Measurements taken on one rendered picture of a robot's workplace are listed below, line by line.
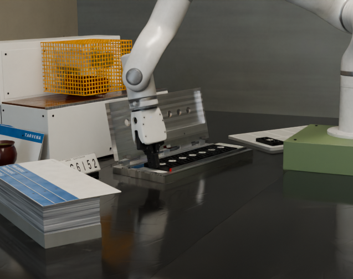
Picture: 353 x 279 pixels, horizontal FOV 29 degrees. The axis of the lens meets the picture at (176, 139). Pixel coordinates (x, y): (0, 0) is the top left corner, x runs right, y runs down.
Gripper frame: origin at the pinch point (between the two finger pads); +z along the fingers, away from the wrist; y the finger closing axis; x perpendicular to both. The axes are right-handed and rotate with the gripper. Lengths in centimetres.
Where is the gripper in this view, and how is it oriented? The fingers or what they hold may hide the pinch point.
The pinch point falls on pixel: (153, 160)
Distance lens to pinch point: 201.9
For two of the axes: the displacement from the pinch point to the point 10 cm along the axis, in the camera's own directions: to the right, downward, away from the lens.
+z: 1.7, 9.8, 0.6
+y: 6.4, -1.5, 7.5
